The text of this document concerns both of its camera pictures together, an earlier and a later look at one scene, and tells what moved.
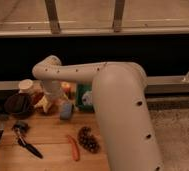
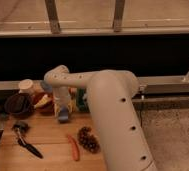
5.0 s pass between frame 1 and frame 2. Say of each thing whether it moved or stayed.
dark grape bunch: stayed
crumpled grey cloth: stayed
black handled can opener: stayed
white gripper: moved
